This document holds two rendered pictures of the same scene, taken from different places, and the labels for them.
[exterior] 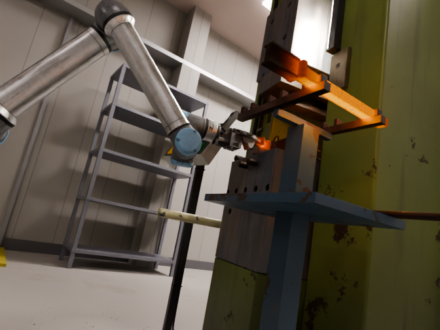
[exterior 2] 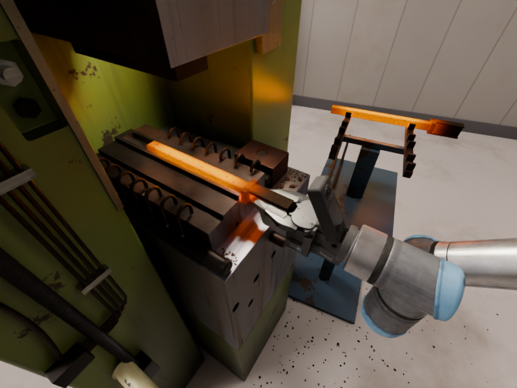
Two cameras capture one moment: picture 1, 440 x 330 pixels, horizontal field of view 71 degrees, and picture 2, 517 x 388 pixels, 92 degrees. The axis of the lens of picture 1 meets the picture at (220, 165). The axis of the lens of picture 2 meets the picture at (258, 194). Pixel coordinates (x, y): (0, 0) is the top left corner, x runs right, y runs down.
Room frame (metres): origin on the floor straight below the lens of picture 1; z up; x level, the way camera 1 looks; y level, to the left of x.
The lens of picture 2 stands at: (1.52, 0.17, 1.36)
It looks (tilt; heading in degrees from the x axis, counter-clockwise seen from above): 44 degrees down; 235
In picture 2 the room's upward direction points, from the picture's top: straight up
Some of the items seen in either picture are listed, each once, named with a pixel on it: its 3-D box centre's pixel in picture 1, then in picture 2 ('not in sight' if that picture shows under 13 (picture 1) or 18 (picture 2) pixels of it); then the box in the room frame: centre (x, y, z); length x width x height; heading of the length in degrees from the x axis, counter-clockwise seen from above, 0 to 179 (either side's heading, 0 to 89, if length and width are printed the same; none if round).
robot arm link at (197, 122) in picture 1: (190, 125); (413, 276); (1.19, 0.15, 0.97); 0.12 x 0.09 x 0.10; 111
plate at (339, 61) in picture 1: (339, 71); (269, 7); (1.09, -0.39, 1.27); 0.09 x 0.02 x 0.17; 21
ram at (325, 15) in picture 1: (316, 46); not in sight; (1.37, -0.37, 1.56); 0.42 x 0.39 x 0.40; 111
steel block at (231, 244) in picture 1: (298, 219); (201, 226); (1.36, -0.38, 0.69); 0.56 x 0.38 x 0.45; 111
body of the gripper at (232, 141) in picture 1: (227, 137); (318, 232); (1.25, -0.01, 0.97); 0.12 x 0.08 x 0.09; 111
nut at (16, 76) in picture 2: not in sight; (18, 91); (1.58, -0.23, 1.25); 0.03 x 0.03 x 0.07; 21
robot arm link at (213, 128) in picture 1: (210, 130); (362, 249); (1.22, 0.07, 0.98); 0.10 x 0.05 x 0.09; 21
